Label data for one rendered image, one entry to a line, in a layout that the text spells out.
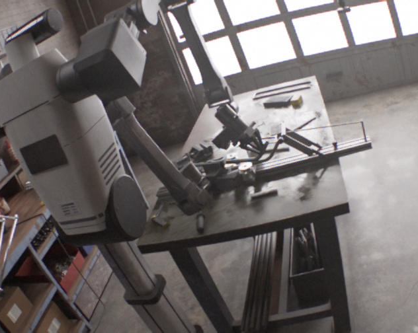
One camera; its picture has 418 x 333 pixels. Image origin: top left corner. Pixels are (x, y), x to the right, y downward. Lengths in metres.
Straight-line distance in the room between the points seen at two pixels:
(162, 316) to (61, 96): 0.66
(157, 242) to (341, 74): 3.52
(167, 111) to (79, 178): 4.01
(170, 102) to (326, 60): 1.89
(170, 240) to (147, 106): 3.55
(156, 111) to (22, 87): 4.09
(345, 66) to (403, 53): 0.82
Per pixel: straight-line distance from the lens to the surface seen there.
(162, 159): 1.23
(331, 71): 4.59
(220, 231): 1.35
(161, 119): 4.87
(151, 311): 1.11
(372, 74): 4.68
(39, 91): 0.80
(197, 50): 1.27
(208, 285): 1.70
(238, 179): 1.29
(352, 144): 1.55
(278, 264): 2.42
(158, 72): 4.68
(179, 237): 1.41
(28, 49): 0.88
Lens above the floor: 1.60
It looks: 23 degrees down
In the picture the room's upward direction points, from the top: 21 degrees counter-clockwise
